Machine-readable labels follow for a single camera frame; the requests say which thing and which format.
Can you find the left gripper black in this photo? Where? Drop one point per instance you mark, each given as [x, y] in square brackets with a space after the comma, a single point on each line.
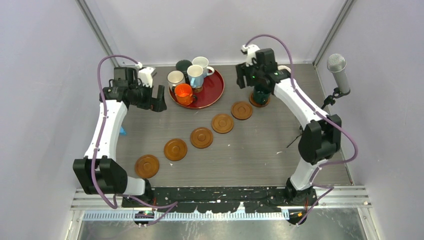
[157, 104]

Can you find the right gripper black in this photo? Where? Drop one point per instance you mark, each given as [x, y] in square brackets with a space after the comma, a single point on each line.
[242, 70]

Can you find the orange black mug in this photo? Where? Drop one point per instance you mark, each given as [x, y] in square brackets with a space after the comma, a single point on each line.
[184, 94]

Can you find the wooden coaster six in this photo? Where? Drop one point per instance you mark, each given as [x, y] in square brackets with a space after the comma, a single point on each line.
[251, 100]

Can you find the dark green mug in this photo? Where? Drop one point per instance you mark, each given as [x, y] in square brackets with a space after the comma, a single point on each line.
[260, 95]

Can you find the yellow cream mug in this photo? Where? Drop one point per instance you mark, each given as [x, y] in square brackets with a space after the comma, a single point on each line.
[283, 67]

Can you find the wooden coaster one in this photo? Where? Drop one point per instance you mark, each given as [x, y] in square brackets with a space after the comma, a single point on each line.
[241, 110]

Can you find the wooden coaster four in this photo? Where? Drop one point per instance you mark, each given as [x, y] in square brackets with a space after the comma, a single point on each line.
[175, 149]

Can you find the wooden coaster three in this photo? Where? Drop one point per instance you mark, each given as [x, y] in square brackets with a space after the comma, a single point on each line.
[201, 137]

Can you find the wooden coaster two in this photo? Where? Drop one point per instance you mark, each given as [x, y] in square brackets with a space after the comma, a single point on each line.
[222, 123]

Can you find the wooden coaster five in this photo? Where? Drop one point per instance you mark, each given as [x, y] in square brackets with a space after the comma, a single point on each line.
[147, 166]

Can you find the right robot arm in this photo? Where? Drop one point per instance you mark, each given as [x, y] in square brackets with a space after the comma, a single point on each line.
[320, 138]

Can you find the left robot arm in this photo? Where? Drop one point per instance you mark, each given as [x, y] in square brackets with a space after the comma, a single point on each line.
[98, 171]

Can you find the silver white mug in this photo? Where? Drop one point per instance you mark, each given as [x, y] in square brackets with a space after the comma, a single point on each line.
[175, 78]

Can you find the red round tray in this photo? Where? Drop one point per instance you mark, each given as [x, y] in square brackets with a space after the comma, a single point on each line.
[212, 90]

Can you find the white mug rear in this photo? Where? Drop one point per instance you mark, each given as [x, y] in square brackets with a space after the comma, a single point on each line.
[204, 63]

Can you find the colourful toy blocks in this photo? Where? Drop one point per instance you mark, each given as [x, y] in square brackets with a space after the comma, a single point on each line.
[122, 132]

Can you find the black mug rear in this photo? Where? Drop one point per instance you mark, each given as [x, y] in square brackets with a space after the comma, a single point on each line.
[182, 66]

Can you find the light blue mug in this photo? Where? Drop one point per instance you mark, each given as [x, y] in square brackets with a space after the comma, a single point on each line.
[195, 76]

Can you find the silver microphone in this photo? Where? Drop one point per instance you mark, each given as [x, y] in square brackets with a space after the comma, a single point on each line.
[336, 64]

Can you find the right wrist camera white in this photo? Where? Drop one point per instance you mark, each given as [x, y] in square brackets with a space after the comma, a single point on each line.
[250, 52]

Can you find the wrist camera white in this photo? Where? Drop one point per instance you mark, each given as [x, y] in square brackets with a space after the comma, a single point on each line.
[250, 52]
[145, 76]

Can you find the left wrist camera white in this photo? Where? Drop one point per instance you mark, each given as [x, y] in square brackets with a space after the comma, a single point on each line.
[145, 76]

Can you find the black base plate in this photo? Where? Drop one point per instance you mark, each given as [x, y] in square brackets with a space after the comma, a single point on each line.
[219, 200]

